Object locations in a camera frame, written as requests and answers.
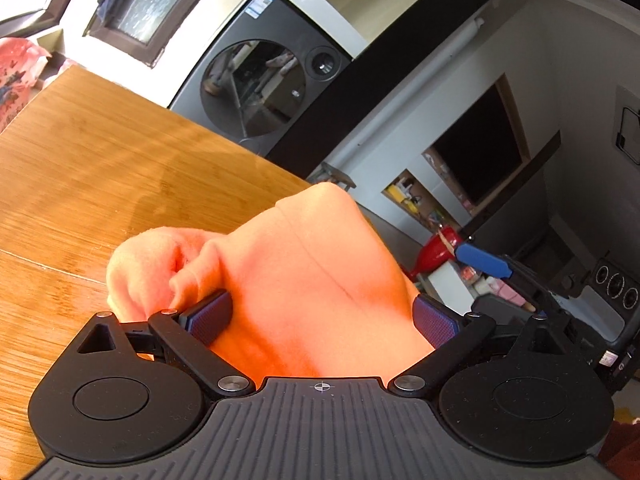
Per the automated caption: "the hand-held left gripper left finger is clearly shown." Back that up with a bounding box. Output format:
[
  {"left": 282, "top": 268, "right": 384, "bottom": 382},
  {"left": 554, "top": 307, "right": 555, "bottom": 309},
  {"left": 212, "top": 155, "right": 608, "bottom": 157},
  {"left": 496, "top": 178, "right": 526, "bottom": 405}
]
[{"left": 75, "top": 289, "right": 257, "bottom": 397}]

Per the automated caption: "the frosted glass door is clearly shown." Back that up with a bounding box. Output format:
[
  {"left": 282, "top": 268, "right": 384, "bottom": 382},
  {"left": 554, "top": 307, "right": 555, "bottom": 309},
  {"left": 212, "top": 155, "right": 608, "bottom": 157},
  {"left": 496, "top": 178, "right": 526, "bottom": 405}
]
[{"left": 84, "top": 0, "right": 236, "bottom": 69}]

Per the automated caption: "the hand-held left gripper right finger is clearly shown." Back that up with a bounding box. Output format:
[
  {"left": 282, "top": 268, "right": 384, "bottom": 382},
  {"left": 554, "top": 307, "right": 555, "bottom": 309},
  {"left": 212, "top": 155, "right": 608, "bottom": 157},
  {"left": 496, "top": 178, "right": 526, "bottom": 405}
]
[{"left": 389, "top": 294, "right": 575, "bottom": 397}]

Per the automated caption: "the pink printed plastic bag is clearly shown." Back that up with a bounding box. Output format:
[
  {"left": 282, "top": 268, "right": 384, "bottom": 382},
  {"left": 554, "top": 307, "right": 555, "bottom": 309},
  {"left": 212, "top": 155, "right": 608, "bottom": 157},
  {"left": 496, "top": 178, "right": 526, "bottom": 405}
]
[{"left": 0, "top": 36, "right": 52, "bottom": 134}]

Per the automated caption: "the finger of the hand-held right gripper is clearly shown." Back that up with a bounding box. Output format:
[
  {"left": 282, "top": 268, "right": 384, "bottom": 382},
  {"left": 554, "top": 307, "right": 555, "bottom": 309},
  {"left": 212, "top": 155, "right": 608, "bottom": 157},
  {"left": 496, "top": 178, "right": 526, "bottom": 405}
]
[{"left": 456, "top": 242, "right": 515, "bottom": 280}]

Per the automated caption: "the yellow box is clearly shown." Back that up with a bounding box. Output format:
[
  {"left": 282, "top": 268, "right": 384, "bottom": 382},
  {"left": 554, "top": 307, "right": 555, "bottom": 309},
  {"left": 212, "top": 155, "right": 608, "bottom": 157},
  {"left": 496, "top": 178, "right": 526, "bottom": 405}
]
[{"left": 393, "top": 185, "right": 417, "bottom": 212}]

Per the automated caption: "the red drum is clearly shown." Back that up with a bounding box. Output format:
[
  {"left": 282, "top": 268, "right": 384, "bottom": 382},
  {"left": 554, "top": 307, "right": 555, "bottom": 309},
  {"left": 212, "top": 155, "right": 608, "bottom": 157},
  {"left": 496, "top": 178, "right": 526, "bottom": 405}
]
[{"left": 409, "top": 226, "right": 464, "bottom": 282}]

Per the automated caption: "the grey front-load washing machine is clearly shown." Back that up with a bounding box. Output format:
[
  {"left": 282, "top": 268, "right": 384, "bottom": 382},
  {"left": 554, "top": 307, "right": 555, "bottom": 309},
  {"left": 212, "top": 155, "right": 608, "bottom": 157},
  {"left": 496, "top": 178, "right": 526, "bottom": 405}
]
[{"left": 167, "top": 0, "right": 354, "bottom": 157}]

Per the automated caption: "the orange pumpkin costume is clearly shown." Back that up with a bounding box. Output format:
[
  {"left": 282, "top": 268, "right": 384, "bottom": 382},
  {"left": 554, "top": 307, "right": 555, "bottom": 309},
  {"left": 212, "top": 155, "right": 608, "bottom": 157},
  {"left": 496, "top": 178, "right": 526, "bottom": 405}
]
[{"left": 106, "top": 182, "right": 437, "bottom": 379}]

